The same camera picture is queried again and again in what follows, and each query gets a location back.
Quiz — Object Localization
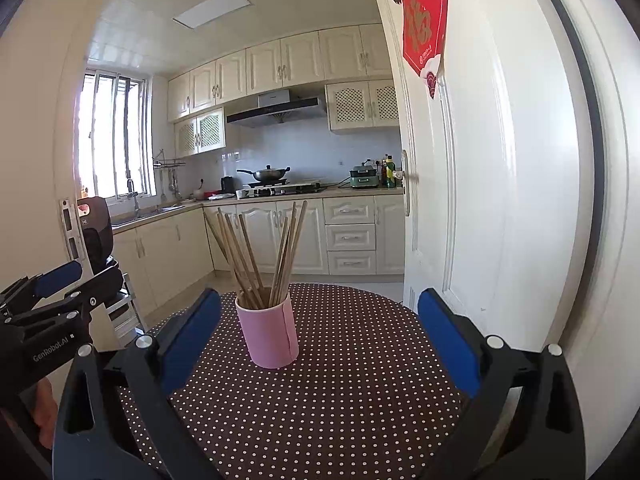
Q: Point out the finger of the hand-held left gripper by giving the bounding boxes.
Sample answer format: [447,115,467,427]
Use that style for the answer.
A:
[5,272,124,333]
[0,261,84,318]

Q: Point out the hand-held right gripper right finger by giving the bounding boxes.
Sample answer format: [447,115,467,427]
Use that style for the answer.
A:
[417,288,586,480]

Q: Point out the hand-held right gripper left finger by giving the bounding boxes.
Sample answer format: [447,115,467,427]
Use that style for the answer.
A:
[52,288,222,480]

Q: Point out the pink cup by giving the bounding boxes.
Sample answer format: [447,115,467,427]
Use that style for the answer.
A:
[235,290,300,370]

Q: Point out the bundle of wooden chopsticks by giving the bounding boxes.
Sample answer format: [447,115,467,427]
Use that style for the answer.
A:
[202,200,309,310]

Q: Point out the hanging cooking utensils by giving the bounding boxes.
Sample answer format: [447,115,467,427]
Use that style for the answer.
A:
[160,167,181,201]

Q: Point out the person's left hand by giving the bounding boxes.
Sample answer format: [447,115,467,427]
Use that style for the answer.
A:
[33,376,57,450]

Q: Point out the metal storage rack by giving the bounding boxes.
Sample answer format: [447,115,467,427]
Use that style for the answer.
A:
[102,274,146,341]

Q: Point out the metal door strike plate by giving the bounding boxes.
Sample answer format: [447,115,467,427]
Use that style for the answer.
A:
[59,197,83,266]

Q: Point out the cream base cabinets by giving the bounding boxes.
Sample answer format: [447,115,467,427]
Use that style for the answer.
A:
[110,192,407,311]

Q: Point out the brown polka dot tablecloth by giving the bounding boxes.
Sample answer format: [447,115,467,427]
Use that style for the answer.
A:
[116,282,463,480]

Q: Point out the steel sink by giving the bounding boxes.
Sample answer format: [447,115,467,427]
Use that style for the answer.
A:
[111,204,186,221]

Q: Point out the cream cabinet drawer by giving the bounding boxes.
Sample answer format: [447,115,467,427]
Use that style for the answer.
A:
[323,196,376,225]
[325,224,377,251]
[327,250,377,276]

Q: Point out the barred kitchen window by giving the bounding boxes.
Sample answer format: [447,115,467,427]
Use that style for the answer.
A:
[77,71,156,201]

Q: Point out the gas stove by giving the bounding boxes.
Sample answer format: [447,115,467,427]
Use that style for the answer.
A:
[236,182,326,197]

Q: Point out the black wok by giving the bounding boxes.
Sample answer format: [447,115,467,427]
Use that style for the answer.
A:
[236,165,292,184]

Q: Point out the green electric cooker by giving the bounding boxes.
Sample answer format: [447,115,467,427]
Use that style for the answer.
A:
[348,164,379,189]

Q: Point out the white door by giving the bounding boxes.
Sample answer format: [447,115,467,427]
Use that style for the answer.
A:
[367,0,596,356]

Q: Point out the cream lattice door cabinet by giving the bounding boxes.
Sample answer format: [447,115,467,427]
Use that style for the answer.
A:
[173,107,226,158]
[325,79,401,133]

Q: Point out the range hood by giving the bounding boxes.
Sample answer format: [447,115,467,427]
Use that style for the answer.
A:
[226,89,328,128]

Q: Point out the ceiling light panel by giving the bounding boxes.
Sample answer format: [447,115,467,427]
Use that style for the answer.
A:
[172,0,251,30]

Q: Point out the red paper door decoration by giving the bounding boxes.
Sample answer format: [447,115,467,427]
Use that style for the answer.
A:
[402,0,449,100]

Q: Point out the metal door handle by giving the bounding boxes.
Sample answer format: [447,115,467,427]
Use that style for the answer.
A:
[401,150,421,217]

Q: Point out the wire utensil rack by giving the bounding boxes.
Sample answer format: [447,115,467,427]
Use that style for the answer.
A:
[152,149,187,168]

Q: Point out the cream wall cabinet row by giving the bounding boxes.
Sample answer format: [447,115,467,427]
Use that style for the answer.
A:
[166,24,396,122]

